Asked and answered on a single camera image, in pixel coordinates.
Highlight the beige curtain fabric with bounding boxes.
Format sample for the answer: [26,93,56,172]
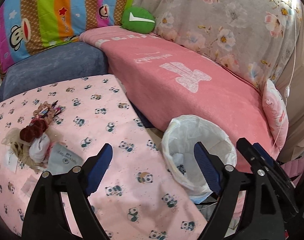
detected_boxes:
[276,7,304,163]

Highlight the green round plush cushion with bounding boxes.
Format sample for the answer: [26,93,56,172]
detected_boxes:
[121,7,156,34]

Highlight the pink puffer jacket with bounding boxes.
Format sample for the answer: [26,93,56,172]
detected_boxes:
[281,156,304,187]

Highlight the pink panda print sheet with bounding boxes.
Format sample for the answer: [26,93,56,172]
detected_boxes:
[0,75,206,239]

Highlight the dark red velvet scrunchie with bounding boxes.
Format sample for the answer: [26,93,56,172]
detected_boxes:
[20,119,48,142]

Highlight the blue-grey velvet cushion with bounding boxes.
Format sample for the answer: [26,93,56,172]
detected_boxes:
[0,42,109,102]

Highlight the beige patterned scrunchie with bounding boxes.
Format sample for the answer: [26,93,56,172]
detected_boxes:
[33,100,66,120]

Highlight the white paper packet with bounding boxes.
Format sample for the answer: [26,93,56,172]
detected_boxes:
[47,143,84,175]

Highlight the beige sheer mesh cloth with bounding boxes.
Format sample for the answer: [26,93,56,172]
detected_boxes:
[1,128,44,173]

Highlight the white cable with switch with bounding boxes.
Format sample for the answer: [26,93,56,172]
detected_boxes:
[272,0,299,151]

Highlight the grey floral quilt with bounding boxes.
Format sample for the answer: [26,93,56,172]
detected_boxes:
[134,0,303,89]

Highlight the colourful monkey print pillow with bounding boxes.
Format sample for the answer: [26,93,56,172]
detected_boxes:
[0,0,133,84]

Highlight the small pink white pillow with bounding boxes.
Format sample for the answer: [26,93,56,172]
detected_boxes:
[262,79,289,151]

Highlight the pink bow print blanket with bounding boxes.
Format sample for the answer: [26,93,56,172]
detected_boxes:
[79,26,279,158]

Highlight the white-lined trash bin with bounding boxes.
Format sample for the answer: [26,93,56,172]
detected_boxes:
[161,115,237,204]

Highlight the white sock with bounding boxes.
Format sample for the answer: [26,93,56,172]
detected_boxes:
[29,133,51,163]

